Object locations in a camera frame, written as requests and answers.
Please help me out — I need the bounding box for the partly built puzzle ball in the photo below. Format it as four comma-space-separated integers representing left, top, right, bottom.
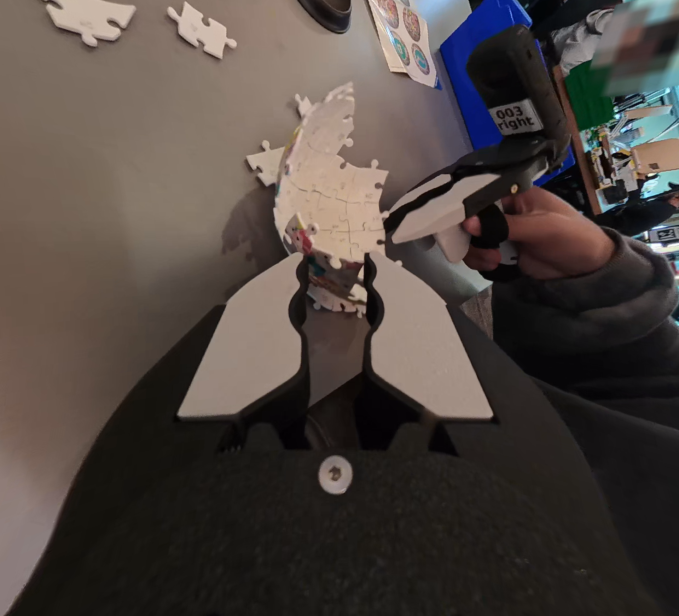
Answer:
245, 82, 405, 318

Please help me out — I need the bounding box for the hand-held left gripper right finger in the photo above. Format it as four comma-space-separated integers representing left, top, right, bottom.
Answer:
362, 251, 494, 422

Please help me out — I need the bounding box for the person's right forearm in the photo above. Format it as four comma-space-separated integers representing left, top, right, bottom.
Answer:
491, 229, 679, 400

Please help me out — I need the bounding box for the cluttered wooden shelf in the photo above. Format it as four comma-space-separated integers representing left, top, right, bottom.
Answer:
552, 0, 679, 216

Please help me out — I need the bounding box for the person's right hand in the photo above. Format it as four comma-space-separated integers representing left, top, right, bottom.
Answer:
460, 186, 617, 281

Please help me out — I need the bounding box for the blue plastic bin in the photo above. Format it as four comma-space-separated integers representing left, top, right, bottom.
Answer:
438, 0, 577, 188

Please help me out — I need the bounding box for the printed puzzle instruction sheet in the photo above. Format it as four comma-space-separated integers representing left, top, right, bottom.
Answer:
345, 0, 445, 92

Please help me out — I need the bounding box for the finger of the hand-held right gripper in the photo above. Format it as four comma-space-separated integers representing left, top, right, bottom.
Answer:
390, 176, 503, 245
382, 172, 503, 231

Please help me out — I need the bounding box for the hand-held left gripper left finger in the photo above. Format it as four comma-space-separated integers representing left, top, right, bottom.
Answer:
176, 254, 311, 422

